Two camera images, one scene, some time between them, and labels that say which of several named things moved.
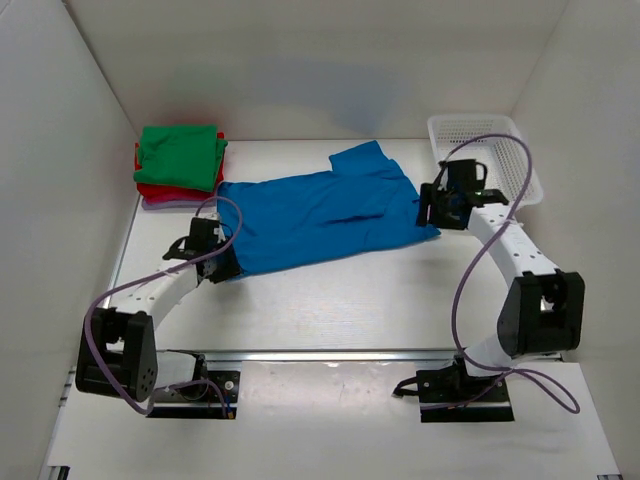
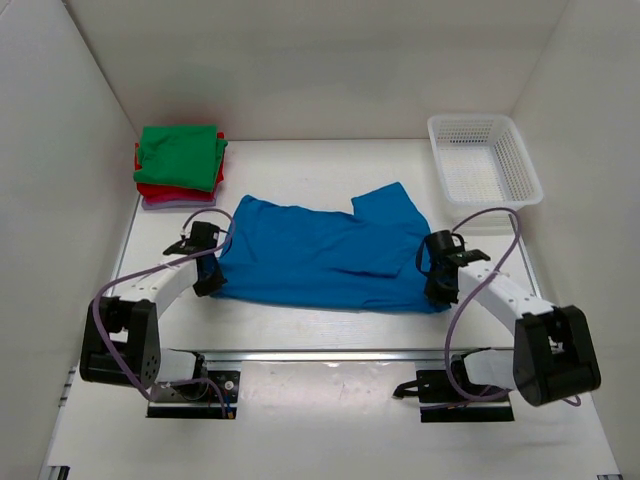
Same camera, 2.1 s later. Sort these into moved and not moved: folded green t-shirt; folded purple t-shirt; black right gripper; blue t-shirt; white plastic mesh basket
Moved: blue t-shirt; black right gripper
Not moved: folded green t-shirt; white plastic mesh basket; folded purple t-shirt
